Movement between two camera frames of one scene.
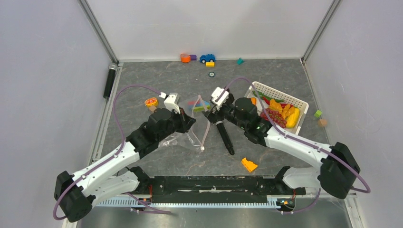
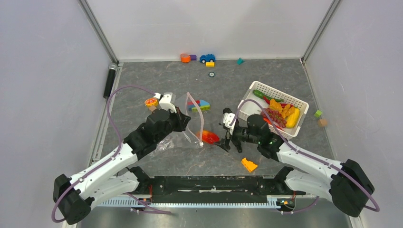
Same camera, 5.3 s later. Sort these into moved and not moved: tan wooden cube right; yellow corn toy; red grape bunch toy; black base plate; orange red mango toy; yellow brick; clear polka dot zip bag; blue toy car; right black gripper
Moved: orange red mango toy; right black gripper; clear polka dot zip bag
Not moved: black base plate; yellow brick; blue toy car; yellow corn toy; tan wooden cube right; red grape bunch toy
